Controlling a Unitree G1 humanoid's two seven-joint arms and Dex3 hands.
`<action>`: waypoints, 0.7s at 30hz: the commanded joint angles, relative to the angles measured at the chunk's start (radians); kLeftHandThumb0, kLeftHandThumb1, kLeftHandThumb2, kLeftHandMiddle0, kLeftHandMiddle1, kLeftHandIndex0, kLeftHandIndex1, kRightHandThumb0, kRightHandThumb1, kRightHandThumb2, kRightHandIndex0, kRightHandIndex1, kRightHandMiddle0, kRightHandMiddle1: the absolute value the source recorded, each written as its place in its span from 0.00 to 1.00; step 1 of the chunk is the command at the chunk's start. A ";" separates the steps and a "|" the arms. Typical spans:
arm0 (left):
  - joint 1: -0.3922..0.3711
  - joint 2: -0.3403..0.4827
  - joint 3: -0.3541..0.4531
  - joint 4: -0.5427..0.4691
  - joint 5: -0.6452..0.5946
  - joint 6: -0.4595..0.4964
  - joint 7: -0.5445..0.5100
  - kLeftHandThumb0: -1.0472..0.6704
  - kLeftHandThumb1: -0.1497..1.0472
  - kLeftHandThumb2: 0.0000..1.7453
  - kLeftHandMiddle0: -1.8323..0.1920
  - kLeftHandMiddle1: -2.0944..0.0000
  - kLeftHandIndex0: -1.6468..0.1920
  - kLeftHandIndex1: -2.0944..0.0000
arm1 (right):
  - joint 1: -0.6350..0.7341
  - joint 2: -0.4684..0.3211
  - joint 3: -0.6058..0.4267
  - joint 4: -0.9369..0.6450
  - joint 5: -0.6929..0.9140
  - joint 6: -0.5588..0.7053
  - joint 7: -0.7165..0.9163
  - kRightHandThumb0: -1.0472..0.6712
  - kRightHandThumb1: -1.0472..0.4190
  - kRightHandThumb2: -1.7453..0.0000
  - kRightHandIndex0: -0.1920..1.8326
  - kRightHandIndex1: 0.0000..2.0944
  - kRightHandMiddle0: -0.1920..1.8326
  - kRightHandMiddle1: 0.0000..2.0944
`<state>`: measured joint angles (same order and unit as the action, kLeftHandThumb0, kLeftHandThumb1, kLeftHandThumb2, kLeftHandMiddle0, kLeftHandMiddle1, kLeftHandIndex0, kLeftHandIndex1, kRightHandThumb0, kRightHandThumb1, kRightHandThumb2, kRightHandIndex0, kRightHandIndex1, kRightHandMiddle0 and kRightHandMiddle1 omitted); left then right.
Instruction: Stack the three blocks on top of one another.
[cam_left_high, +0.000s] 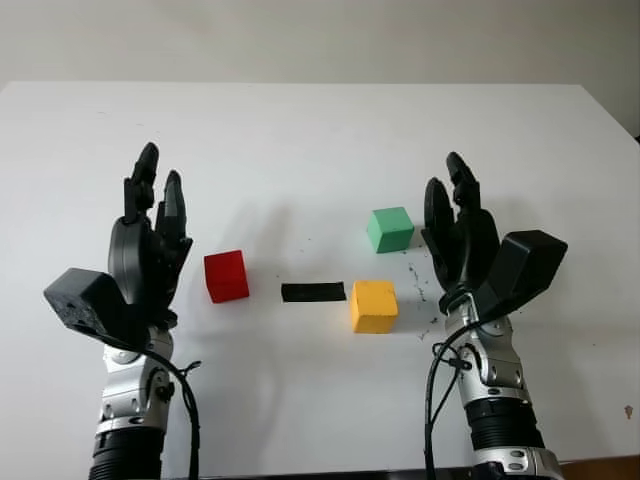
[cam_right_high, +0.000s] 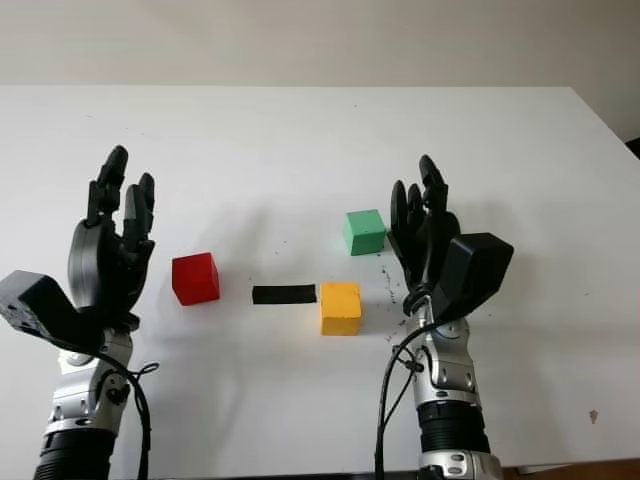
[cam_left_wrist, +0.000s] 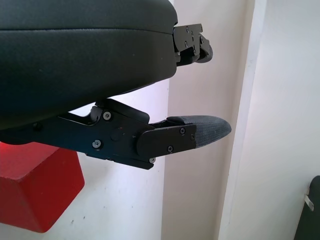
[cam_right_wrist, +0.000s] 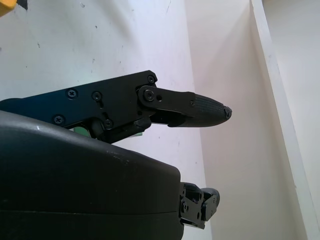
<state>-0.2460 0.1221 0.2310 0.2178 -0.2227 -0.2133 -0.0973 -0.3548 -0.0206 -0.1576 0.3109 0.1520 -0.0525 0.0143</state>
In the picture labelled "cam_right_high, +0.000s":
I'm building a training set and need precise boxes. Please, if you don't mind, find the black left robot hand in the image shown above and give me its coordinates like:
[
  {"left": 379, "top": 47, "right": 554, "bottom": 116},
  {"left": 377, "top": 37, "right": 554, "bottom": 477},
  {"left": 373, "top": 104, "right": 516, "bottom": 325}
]
[{"left": 67, "top": 144, "right": 157, "bottom": 329}]

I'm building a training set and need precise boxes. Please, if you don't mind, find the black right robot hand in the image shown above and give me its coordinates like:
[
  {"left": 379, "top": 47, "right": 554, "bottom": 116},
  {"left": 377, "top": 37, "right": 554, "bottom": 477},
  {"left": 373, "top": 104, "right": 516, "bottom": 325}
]
[{"left": 388, "top": 153, "right": 462, "bottom": 315}]

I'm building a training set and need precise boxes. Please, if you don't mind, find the green cube block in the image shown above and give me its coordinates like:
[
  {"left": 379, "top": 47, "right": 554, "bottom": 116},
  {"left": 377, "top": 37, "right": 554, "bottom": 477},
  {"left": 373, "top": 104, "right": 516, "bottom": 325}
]
[{"left": 342, "top": 208, "right": 388, "bottom": 258}]

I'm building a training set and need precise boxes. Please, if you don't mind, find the red cube block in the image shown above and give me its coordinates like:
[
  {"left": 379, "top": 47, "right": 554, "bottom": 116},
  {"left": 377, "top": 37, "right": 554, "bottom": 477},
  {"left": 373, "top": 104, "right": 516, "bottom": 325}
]
[{"left": 171, "top": 252, "right": 221, "bottom": 307}]

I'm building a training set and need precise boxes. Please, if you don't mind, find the yellow cube block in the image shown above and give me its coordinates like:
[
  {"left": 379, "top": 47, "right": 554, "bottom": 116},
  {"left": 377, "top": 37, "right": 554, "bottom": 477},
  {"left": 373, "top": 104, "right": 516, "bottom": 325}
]
[{"left": 318, "top": 282, "right": 362, "bottom": 337}]

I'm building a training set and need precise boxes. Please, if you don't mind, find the black tape strip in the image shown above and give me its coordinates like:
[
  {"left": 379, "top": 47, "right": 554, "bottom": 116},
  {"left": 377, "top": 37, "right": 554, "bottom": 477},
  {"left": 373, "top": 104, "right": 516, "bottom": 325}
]
[{"left": 251, "top": 283, "right": 318, "bottom": 306}]

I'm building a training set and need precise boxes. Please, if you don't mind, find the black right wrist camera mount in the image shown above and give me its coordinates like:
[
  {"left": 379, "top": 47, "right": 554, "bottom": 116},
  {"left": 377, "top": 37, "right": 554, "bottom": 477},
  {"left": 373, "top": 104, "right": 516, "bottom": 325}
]
[{"left": 432, "top": 232, "right": 515, "bottom": 322}]

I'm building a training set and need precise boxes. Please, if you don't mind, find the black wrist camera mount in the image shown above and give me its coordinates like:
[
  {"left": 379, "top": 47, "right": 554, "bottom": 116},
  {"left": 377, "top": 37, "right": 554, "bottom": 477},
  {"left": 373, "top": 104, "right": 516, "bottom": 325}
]
[
  {"left": 432, "top": 232, "right": 515, "bottom": 322},
  {"left": 0, "top": 269, "right": 110, "bottom": 352}
]

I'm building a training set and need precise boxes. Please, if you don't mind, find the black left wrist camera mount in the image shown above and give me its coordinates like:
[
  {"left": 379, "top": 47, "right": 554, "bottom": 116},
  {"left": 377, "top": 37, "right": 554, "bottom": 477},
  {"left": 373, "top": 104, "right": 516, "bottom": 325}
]
[{"left": 0, "top": 269, "right": 110, "bottom": 352}]

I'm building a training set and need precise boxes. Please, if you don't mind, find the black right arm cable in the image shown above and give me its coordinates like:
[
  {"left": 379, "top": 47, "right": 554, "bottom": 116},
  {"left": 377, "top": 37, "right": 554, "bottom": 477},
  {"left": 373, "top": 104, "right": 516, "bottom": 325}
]
[{"left": 374, "top": 319, "right": 451, "bottom": 480}]

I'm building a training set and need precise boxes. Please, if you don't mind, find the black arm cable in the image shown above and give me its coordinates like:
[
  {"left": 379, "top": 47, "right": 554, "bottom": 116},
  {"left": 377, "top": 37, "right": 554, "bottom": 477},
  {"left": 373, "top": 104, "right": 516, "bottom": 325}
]
[
  {"left": 49, "top": 334, "right": 161, "bottom": 480},
  {"left": 374, "top": 319, "right": 451, "bottom": 480}
]

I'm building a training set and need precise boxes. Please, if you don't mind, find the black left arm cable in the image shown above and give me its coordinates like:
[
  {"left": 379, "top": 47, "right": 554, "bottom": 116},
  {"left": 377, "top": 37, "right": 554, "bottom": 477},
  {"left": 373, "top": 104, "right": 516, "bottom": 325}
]
[{"left": 49, "top": 334, "right": 161, "bottom": 480}]

